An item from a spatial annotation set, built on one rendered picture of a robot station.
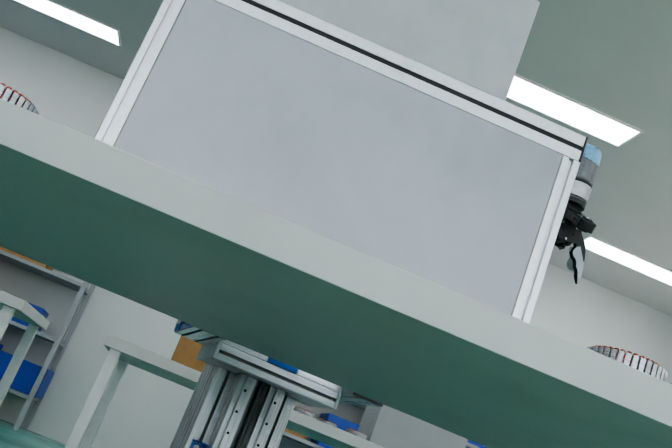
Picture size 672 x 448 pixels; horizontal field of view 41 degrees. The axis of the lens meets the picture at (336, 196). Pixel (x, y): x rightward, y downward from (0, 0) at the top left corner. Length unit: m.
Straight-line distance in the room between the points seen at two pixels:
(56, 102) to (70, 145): 7.89
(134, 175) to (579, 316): 8.43
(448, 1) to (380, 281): 0.57
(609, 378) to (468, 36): 0.60
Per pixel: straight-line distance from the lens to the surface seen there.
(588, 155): 2.35
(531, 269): 1.36
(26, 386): 7.92
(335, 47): 1.37
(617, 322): 9.52
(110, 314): 8.45
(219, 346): 2.38
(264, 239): 1.05
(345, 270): 1.06
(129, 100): 1.32
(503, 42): 1.48
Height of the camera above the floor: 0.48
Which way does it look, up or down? 17 degrees up
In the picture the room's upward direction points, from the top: 22 degrees clockwise
